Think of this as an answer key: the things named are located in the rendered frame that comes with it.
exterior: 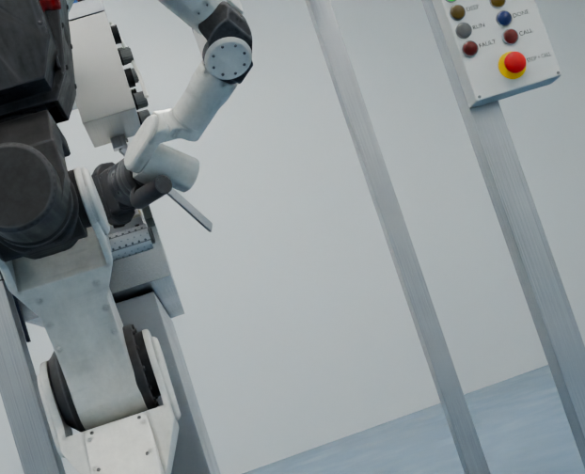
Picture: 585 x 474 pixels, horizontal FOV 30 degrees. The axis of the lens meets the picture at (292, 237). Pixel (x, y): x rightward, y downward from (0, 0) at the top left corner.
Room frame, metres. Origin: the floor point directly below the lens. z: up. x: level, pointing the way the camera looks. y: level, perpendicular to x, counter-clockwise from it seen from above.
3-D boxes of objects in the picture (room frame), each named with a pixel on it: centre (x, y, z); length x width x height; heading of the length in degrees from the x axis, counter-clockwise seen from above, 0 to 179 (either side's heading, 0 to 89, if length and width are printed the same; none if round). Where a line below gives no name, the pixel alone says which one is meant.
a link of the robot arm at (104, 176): (1.97, 0.27, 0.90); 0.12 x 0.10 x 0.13; 39
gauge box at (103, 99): (2.09, 0.27, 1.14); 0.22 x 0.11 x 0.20; 7
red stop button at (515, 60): (1.94, -0.48, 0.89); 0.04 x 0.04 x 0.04; 7
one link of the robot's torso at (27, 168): (1.44, 0.33, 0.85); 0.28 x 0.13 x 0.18; 6
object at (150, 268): (2.66, 0.46, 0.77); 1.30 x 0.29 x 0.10; 7
